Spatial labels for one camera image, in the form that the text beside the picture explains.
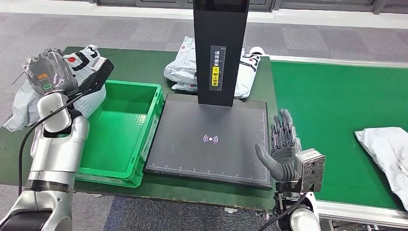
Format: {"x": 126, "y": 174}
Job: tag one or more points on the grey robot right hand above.
{"x": 283, "y": 162}

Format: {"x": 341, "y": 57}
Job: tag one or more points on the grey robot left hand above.
{"x": 51, "y": 73}

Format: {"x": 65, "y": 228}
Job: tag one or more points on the white parcel bag black stripes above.
{"x": 22, "y": 105}

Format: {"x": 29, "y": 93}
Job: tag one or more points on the plain grey-white parcel bag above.
{"x": 385, "y": 150}

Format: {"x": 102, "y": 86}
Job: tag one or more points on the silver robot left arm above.
{"x": 54, "y": 153}

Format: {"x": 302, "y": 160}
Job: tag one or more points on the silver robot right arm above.
{"x": 302, "y": 220}

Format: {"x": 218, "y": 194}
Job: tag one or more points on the bright green conveyor belt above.
{"x": 318, "y": 111}

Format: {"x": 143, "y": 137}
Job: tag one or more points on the white spare parcel black print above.
{"x": 247, "y": 76}

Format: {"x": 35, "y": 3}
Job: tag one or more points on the white conveyor roller end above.
{"x": 256, "y": 51}

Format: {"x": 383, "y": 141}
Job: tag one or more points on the flat white spare parcel bag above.
{"x": 186, "y": 87}

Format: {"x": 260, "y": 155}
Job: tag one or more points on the black inbound scanner machine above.
{"x": 220, "y": 47}

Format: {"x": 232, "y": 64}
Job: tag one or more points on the large grey-white spare parcel bag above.
{"x": 183, "y": 67}

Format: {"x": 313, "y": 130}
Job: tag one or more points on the green plastic crate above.
{"x": 118, "y": 134}

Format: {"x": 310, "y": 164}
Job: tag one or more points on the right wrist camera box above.
{"x": 310, "y": 169}

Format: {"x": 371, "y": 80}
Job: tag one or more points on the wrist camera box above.
{"x": 310, "y": 169}
{"x": 97, "y": 75}

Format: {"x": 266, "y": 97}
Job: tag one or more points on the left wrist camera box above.
{"x": 97, "y": 75}

